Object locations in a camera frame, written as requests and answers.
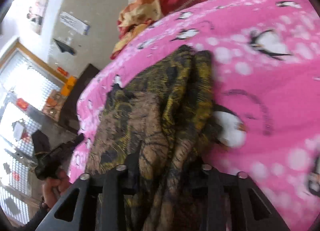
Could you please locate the person's left hand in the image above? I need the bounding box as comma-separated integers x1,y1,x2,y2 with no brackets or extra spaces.
41,170,73,209

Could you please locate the orange container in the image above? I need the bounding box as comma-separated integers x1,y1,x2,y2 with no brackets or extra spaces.
61,76,77,97

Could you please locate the framed wall picture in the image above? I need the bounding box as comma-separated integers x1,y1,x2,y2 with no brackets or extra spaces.
26,0,50,36

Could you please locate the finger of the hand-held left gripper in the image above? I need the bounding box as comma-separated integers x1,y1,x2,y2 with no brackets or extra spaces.
72,133,86,147

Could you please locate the brown yellow floral garment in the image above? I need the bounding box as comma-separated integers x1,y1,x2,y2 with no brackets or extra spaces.
86,45,231,231

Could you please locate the dark wall bracket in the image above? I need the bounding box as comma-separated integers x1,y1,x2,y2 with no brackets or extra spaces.
53,38,76,56

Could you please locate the dark wooden cabinet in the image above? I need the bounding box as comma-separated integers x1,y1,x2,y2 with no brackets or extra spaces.
58,63,101,132

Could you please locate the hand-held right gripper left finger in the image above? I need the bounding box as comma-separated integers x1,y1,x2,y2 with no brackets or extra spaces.
35,143,143,231

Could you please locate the white wall sign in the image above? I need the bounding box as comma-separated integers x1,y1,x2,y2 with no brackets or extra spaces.
59,11,91,36

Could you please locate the pink penguin print blanket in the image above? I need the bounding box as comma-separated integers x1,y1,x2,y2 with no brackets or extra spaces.
68,0,320,231

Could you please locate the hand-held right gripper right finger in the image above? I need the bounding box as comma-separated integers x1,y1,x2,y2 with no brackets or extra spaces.
190,163,292,231

